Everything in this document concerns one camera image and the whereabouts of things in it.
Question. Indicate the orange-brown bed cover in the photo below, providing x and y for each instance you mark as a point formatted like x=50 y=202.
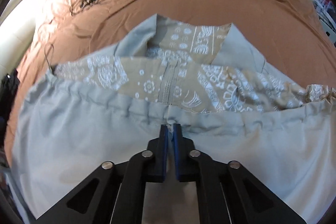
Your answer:
x=287 y=32

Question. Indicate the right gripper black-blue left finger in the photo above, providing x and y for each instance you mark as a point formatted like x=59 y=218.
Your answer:
x=114 y=193

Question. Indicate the light grey jacket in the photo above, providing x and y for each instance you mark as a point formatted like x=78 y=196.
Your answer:
x=210 y=80

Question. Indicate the black folded garment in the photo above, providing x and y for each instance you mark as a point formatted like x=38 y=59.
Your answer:
x=9 y=112

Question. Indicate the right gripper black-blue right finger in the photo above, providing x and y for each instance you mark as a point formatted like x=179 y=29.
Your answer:
x=227 y=192

